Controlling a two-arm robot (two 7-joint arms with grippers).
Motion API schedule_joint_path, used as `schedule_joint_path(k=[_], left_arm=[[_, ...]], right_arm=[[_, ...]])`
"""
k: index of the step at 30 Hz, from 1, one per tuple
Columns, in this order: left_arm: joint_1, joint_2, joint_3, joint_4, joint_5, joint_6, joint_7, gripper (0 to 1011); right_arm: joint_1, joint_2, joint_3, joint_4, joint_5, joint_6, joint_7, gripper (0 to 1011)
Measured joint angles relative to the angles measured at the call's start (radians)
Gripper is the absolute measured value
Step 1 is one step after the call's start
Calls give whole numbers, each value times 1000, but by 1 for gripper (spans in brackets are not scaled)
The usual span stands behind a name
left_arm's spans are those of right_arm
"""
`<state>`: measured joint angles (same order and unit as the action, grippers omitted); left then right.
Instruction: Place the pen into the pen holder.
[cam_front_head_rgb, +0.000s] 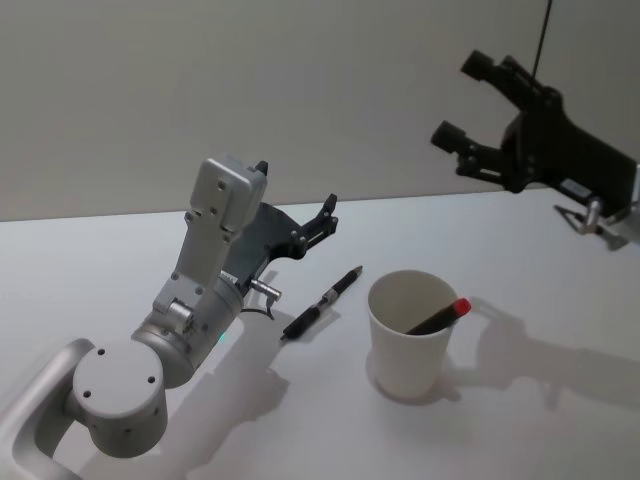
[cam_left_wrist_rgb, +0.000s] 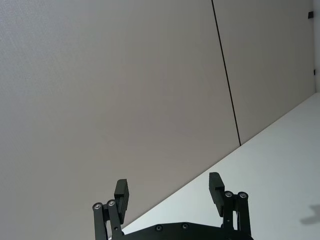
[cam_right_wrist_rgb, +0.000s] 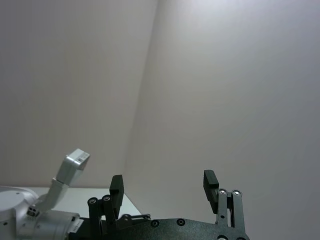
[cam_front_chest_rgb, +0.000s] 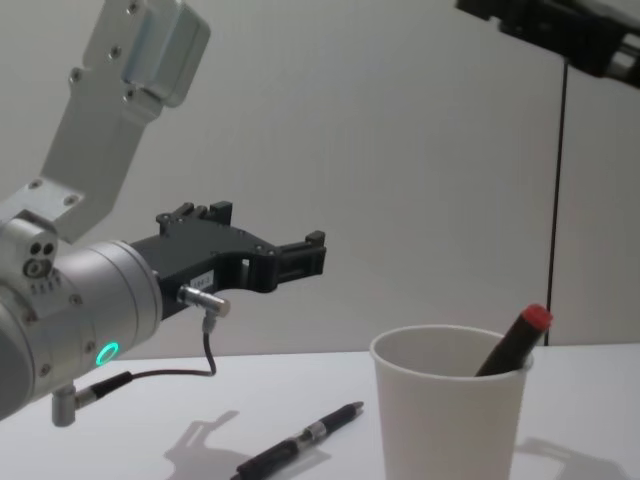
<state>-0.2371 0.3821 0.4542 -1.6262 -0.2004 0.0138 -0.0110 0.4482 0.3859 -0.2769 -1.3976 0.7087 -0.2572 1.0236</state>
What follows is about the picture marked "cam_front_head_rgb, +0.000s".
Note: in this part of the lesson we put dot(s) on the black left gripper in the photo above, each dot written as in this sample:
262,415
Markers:
265,235

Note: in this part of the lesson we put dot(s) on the black marker with red cap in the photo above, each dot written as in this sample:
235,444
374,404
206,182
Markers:
440,316

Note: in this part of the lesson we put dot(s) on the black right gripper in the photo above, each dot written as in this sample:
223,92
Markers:
555,145

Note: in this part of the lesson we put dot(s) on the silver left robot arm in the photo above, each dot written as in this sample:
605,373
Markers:
117,385

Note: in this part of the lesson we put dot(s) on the white paper cup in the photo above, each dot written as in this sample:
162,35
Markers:
407,360

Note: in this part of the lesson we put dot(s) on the black pen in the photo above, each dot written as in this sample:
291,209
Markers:
320,304

